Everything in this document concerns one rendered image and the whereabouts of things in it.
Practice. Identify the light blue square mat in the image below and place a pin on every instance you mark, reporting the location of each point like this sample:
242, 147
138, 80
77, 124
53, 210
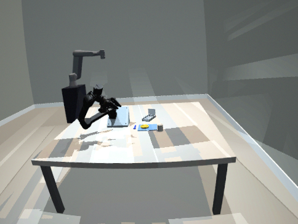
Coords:
151, 127

